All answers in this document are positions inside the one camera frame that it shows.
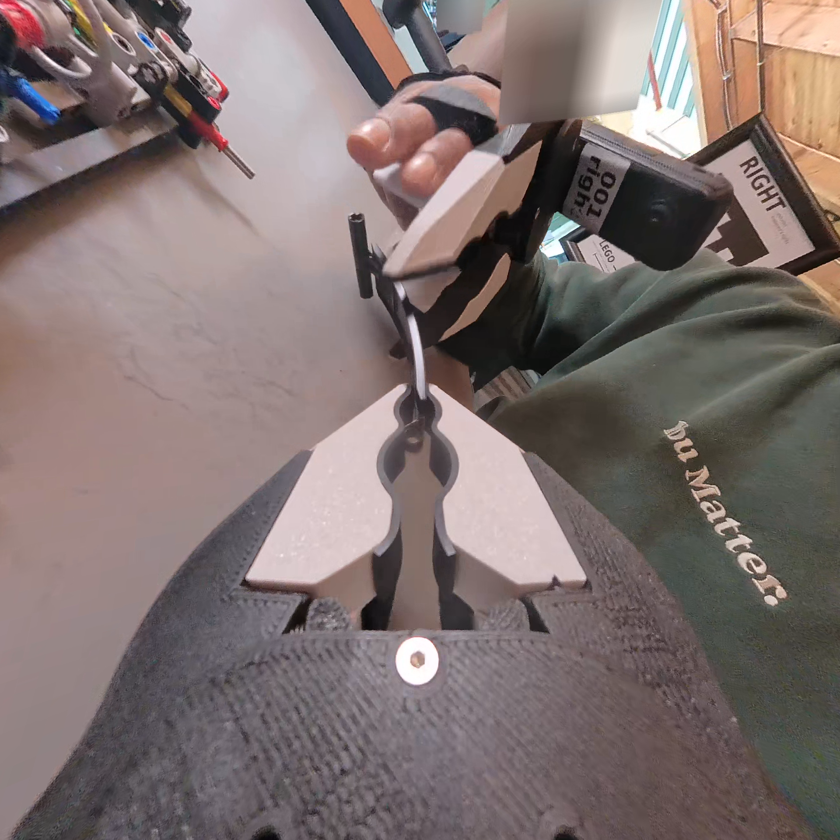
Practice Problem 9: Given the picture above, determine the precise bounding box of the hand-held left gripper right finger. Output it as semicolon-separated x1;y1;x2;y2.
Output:
427;387;588;630

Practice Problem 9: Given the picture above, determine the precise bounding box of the person's right hand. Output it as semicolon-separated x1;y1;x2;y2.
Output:
346;62;503;204

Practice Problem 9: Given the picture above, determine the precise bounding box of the small framed sign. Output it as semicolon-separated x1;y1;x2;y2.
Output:
561;230;637;273

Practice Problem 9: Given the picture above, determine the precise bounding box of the black framed sign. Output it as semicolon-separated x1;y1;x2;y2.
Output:
686;113;840;277

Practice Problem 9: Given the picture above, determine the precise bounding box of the lego car chassis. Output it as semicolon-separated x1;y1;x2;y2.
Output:
0;0;257;212

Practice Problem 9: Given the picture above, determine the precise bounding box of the long background table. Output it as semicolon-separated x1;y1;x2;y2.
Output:
305;0;421;106

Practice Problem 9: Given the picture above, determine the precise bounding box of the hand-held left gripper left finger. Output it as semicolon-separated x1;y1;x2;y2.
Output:
243;382;416;630

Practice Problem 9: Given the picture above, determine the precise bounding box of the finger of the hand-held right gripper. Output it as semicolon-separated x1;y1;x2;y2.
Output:
400;251;514;343
381;147;508;280

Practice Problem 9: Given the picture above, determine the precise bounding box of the person's right forearm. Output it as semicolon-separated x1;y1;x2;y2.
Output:
430;249;664;395

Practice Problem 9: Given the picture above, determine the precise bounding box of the black curved lego panel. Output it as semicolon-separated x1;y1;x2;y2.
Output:
367;243;439;455

